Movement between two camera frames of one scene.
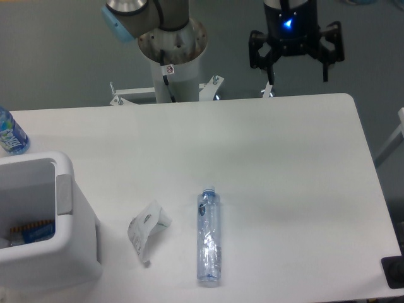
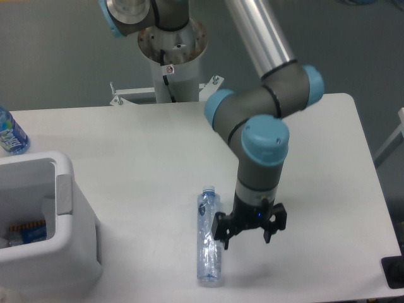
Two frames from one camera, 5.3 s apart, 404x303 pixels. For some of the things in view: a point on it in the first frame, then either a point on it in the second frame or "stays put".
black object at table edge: x=393 y=267 stays put
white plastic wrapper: x=152 y=219 → x=48 y=208
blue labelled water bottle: x=12 y=139 stays put
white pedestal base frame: x=207 y=92 stays put
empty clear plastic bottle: x=209 y=238 stays put
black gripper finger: x=256 y=38 → x=223 y=228
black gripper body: x=294 y=31 → x=245 y=216
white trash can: x=40 y=186 stays put
